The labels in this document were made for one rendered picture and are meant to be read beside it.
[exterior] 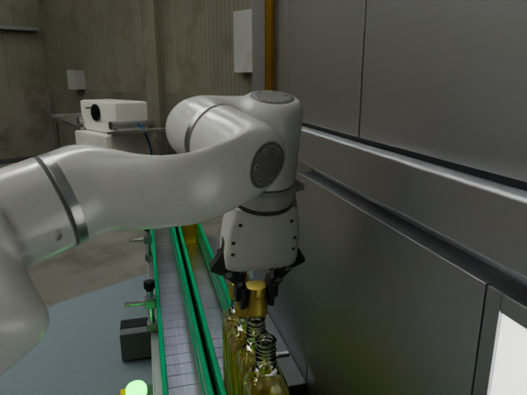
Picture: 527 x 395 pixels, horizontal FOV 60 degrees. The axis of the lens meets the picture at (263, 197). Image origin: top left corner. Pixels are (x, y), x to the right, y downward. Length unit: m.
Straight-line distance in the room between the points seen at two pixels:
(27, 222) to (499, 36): 0.41
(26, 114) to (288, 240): 8.96
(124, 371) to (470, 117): 1.07
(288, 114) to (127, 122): 4.73
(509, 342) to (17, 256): 0.38
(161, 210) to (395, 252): 0.26
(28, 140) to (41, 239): 9.10
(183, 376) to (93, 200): 0.68
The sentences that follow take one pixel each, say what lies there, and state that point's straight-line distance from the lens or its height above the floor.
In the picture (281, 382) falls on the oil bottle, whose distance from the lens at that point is 0.66.
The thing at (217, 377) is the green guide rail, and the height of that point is 0.97.
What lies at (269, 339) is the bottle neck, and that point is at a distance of 0.65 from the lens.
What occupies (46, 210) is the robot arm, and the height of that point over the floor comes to 1.38.
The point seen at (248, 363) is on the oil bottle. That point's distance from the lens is 0.70.
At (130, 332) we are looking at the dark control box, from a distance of 1.29.
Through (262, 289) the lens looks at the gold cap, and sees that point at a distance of 0.65.
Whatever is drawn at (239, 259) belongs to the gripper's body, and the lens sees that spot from 0.59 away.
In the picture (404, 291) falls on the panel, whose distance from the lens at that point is 0.52.
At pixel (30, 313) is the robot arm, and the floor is 1.32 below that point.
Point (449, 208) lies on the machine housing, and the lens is 0.45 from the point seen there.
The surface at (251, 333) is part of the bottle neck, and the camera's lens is 0.68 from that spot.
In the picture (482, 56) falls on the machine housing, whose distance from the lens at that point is 0.45.
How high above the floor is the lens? 1.48
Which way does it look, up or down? 15 degrees down
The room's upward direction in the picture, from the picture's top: straight up
